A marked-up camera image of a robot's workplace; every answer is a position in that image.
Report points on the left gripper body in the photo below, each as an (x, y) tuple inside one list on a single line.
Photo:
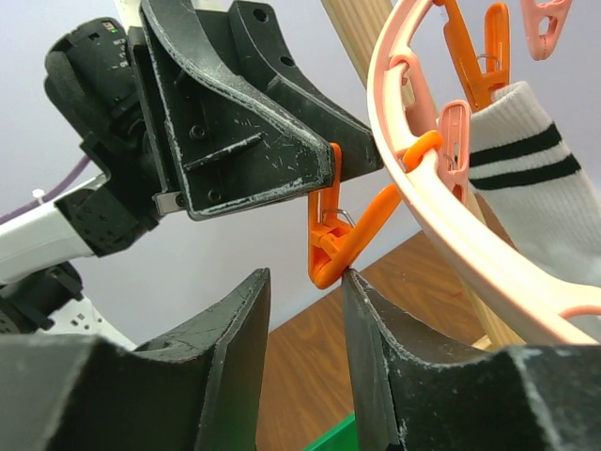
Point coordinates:
[(90, 81)]

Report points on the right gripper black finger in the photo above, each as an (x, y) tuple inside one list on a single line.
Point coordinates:
[(415, 388), (195, 387)]

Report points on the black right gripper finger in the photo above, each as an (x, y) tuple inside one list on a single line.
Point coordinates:
[(267, 65), (234, 148)]

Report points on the pink round clip hanger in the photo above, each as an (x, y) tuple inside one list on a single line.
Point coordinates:
[(515, 301)]

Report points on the orange clothespin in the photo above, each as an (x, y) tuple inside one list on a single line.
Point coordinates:
[(479, 74), (334, 244)]

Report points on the white sock with black stripes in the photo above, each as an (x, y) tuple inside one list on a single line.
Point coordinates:
[(535, 185)]

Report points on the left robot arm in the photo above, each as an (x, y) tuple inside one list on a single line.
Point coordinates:
[(40, 290)]

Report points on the green plastic tray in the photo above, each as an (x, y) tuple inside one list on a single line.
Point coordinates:
[(342, 437)]

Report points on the wooden hanging rack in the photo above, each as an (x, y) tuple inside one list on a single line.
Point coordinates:
[(405, 123)]

